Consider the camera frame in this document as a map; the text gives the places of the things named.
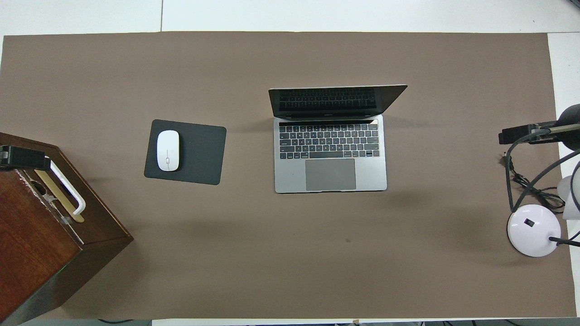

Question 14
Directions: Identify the black mouse pad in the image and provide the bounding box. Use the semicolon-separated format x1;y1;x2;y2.
144;119;227;186

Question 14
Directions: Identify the black lamp power cable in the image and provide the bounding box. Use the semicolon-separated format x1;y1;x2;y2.
501;153;580;248

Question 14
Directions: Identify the gold handle backplate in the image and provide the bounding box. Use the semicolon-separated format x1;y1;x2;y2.
34;168;85;223

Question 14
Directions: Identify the white box handle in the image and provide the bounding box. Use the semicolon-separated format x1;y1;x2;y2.
45;156;87;216

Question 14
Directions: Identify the silver laptop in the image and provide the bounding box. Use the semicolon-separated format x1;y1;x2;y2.
268;84;408;194

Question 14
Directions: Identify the white desk lamp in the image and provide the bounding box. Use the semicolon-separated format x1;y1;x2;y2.
507;174;580;258

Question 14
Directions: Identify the white computer mouse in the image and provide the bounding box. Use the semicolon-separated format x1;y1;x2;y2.
156;130;180;172

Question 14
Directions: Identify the brown paper table mat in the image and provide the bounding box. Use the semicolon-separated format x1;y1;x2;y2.
0;32;576;320

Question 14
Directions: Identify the dark brown wooden box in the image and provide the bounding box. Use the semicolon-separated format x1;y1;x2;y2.
0;132;134;324

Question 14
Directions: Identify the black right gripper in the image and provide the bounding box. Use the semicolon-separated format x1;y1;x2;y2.
498;103;580;152

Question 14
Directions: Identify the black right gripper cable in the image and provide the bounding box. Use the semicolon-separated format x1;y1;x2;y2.
504;129;580;213

